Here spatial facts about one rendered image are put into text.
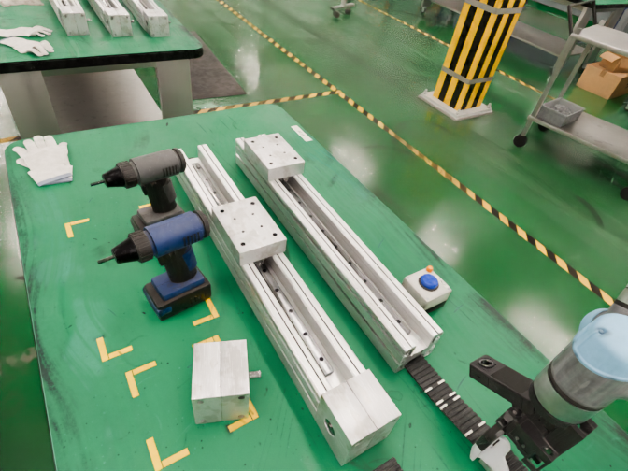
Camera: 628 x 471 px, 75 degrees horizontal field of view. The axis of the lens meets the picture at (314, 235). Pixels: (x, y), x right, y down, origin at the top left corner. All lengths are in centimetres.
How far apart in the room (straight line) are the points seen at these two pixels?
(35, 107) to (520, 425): 214
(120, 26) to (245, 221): 155
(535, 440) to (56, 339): 84
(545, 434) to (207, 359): 52
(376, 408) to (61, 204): 92
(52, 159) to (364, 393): 106
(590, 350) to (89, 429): 74
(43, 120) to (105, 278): 138
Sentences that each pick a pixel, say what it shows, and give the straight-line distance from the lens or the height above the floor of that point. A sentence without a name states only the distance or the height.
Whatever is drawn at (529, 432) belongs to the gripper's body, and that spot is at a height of 95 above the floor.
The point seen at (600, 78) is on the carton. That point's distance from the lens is 562.
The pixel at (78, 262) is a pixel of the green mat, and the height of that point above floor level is 78.
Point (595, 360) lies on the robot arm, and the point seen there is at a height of 114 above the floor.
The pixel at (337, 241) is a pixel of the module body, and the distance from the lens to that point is 101.
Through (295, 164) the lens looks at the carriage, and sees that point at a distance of 112.
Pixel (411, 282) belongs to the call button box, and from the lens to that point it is 95.
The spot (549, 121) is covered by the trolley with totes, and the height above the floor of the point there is 28.
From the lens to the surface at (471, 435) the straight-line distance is 85.
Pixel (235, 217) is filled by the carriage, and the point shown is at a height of 90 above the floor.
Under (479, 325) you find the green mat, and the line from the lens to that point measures 103.
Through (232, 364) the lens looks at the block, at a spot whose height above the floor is 87.
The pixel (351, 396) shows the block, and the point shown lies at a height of 87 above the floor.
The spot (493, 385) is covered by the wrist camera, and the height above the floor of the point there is 95.
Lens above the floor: 151
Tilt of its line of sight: 43 degrees down
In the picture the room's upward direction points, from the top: 10 degrees clockwise
